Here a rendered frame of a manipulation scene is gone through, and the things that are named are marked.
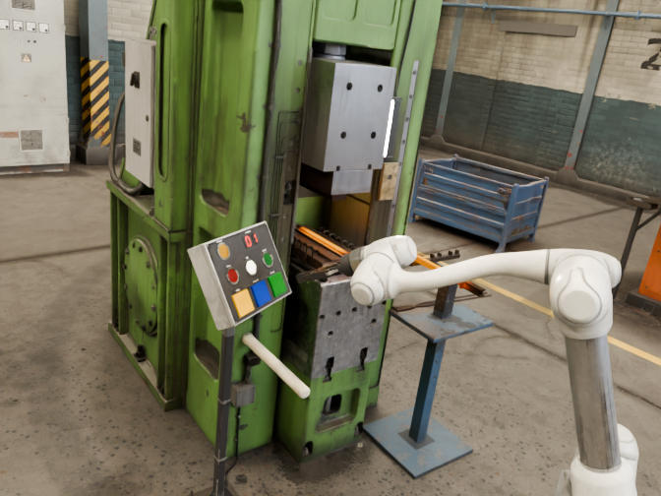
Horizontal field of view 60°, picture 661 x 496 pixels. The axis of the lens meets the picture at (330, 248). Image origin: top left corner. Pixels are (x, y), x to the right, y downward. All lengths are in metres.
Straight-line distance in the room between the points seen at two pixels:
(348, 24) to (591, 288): 1.39
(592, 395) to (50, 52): 6.50
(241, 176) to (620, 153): 8.17
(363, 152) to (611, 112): 7.86
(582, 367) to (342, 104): 1.23
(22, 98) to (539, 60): 7.66
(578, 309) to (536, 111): 9.13
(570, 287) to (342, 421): 1.64
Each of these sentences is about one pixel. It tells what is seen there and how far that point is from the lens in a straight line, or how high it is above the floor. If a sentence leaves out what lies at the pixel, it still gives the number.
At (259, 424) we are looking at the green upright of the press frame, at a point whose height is 0.14.
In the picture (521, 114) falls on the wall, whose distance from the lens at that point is 10.65.
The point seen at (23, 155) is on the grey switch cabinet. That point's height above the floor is 0.21.
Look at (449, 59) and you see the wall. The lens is 11.56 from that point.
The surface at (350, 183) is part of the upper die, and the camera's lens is 2.32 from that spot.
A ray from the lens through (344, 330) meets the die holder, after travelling 2.52.
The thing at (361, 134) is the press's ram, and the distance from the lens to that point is 2.29.
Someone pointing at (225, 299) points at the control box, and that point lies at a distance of 1.86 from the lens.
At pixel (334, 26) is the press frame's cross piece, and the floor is 1.89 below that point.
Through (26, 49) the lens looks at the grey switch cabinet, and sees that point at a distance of 7.15.
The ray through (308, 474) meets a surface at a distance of 2.79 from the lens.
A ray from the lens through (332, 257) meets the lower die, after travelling 2.41.
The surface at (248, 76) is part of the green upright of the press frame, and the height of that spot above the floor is 1.68.
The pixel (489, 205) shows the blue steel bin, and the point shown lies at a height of 0.44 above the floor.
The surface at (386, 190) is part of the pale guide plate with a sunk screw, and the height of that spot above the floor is 1.23.
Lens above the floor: 1.86
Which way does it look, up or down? 20 degrees down
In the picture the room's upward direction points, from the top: 7 degrees clockwise
